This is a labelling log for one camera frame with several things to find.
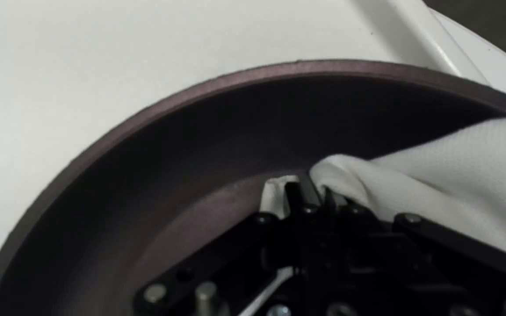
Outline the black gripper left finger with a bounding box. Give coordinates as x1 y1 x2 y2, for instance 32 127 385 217
132 183 322 316

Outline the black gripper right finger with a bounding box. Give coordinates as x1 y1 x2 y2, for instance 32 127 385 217
329 195 506 316

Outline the white towel with red stripes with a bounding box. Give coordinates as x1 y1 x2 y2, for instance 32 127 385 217
308 118 506 252

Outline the black frying pan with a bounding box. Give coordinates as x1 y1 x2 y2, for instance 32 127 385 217
0 60 506 316

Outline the white plastic tray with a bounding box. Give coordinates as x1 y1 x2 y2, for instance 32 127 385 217
0 0 506 248

